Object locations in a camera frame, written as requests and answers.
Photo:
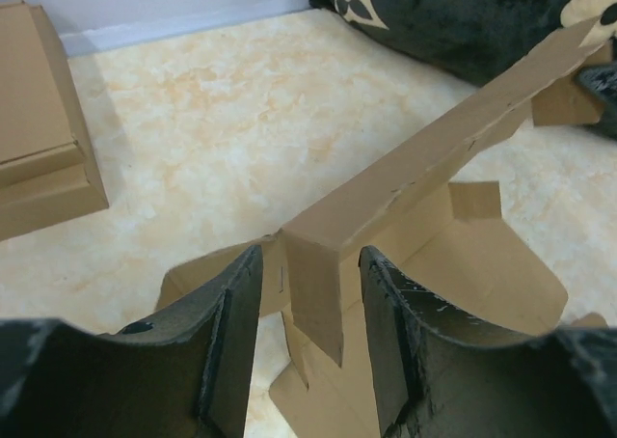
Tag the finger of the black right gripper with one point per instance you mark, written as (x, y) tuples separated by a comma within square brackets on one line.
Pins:
[(600, 81)]

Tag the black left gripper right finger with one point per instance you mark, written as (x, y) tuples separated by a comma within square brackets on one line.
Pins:
[(439, 371)]

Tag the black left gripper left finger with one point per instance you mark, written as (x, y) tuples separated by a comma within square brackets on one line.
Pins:
[(184, 371)]

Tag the brown cardboard box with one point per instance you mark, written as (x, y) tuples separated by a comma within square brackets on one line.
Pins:
[(447, 235)]

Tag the large folded cardboard box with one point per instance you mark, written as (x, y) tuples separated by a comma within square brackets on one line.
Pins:
[(38, 193)]

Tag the small folded cardboard box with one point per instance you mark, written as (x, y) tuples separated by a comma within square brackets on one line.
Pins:
[(35, 116)]

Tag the black floral plush pillow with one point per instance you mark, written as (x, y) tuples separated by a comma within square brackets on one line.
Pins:
[(474, 40)]

